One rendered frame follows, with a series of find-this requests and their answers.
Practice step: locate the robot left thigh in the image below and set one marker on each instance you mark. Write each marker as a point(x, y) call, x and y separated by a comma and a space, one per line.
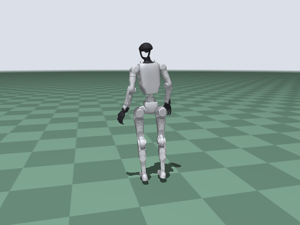
point(138, 114)

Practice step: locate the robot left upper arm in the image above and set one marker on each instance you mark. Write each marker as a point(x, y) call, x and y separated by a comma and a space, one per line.
point(132, 78)

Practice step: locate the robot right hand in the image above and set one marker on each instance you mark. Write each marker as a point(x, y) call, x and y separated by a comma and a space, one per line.
point(168, 107)

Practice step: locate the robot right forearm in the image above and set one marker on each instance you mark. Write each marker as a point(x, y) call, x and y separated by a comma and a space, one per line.
point(168, 94)

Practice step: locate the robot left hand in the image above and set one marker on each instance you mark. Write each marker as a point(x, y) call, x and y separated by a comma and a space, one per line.
point(121, 115)

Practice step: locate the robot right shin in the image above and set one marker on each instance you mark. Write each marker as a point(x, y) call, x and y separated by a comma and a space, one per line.
point(162, 155)

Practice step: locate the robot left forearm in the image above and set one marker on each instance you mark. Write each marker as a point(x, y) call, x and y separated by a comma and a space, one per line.
point(128, 99)

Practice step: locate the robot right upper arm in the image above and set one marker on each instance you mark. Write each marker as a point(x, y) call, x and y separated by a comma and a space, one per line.
point(165, 75)

